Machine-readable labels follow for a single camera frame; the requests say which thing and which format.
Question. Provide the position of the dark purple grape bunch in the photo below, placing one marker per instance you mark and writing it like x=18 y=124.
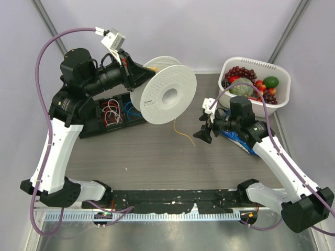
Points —
x=269 y=99

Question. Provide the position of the white plastic basket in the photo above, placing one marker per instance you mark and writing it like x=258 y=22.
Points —
x=262 y=70

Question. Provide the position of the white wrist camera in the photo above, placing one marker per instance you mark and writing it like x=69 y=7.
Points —
x=209 y=106
x=113 y=41

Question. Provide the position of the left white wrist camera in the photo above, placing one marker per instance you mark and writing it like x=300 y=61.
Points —
x=113 y=41

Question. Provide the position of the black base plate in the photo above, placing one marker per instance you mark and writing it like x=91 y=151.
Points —
x=208 y=201

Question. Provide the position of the green lime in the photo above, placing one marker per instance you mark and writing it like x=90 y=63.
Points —
x=271 y=82

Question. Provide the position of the black compartment cable box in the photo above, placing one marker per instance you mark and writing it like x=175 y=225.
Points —
x=111 y=114

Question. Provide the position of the aluminium frame post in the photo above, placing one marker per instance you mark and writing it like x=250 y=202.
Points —
x=38 y=5
x=289 y=29

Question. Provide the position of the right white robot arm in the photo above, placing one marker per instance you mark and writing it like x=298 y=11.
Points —
x=303 y=203

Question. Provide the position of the white slotted cable duct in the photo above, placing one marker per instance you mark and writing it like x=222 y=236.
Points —
x=81 y=216

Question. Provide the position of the red strawberry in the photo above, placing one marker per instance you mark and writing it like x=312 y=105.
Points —
x=233 y=78

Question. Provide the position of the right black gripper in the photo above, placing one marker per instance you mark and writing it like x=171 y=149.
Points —
x=204 y=134

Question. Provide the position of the white plastic spool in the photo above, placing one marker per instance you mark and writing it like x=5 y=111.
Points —
x=167 y=95

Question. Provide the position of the right aluminium frame post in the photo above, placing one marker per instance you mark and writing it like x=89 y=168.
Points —
x=289 y=29

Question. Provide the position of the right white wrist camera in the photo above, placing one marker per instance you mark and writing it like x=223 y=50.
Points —
x=209 y=106

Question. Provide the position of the blue chips bag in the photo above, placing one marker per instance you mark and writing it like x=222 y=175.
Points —
x=232 y=135

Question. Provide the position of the dark red grape bunch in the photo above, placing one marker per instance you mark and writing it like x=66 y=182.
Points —
x=241 y=72

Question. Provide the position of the red yellow peach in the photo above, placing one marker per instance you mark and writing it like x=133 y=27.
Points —
x=272 y=91

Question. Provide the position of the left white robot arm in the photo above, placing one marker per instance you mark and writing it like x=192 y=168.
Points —
x=83 y=78

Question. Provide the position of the left aluminium frame post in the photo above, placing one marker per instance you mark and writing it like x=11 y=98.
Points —
x=38 y=5

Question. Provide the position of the green melon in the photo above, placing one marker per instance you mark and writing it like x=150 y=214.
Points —
x=242 y=89

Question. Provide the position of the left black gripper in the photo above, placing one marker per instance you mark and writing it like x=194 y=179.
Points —
x=133 y=74

